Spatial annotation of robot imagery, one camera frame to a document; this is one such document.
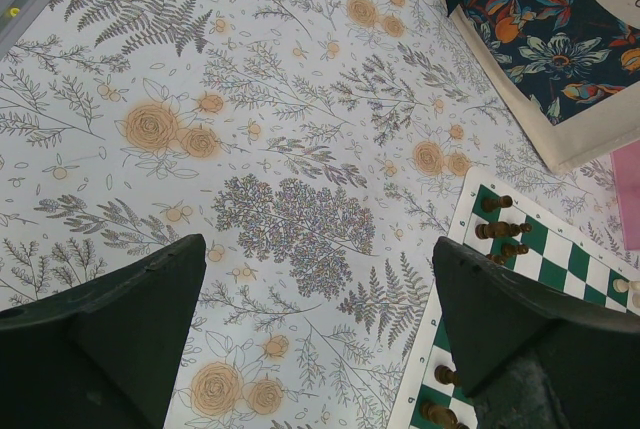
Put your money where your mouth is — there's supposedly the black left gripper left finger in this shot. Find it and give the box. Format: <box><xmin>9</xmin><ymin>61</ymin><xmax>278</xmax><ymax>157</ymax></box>
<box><xmin>1</xmin><ymin>234</ymin><xmax>206</xmax><ymax>428</ymax></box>

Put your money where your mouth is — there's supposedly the beige canvas tote bag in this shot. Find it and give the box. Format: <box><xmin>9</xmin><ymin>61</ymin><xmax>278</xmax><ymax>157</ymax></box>
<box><xmin>442</xmin><ymin>0</ymin><xmax>639</xmax><ymax>174</ymax></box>

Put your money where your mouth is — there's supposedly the pink plastic box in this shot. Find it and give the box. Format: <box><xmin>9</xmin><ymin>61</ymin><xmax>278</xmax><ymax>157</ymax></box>
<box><xmin>611</xmin><ymin>141</ymin><xmax>640</xmax><ymax>251</ymax></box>

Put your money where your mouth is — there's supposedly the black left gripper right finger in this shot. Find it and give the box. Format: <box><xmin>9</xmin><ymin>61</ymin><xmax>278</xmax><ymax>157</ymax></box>
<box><xmin>433</xmin><ymin>237</ymin><xmax>639</xmax><ymax>428</ymax></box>

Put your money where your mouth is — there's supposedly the green white chess board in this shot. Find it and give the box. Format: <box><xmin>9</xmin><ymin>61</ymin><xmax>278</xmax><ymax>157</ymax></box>
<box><xmin>388</xmin><ymin>168</ymin><xmax>639</xmax><ymax>428</ymax></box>

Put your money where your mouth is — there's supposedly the floral table cloth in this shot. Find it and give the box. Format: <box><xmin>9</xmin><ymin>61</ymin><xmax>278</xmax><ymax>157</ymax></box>
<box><xmin>1</xmin><ymin>0</ymin><xmax>639</xmax><ymax>428</ymax></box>

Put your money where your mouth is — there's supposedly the dark chess piece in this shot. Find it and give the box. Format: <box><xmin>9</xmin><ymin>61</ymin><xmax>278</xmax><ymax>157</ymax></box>
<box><xmin>475</xmin><ymin>221</ymin><xmax>533</xmax><ymax>239</ymax></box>

